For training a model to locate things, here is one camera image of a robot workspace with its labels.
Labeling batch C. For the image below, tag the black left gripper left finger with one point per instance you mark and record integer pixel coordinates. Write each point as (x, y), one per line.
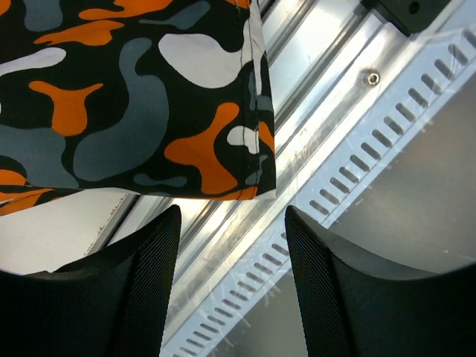
(111, 303)

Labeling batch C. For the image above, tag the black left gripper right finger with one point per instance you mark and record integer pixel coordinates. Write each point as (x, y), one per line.
(355, 303)

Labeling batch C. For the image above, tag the orange black patterned shorts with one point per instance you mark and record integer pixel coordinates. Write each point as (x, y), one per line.
(160, 98)

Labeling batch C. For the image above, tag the aluminium mounting rail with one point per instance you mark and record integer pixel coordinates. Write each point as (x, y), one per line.
(316, 74)

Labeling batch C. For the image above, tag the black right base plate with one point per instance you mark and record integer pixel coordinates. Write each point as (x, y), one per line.
(407, 16)

